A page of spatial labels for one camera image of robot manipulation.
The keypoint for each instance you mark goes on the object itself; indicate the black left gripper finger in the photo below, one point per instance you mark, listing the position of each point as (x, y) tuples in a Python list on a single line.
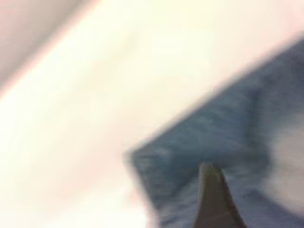
[(216, 204)]

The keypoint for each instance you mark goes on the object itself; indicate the blue denim jeans shorts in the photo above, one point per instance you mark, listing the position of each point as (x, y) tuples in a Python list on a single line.
[(213, 130)]

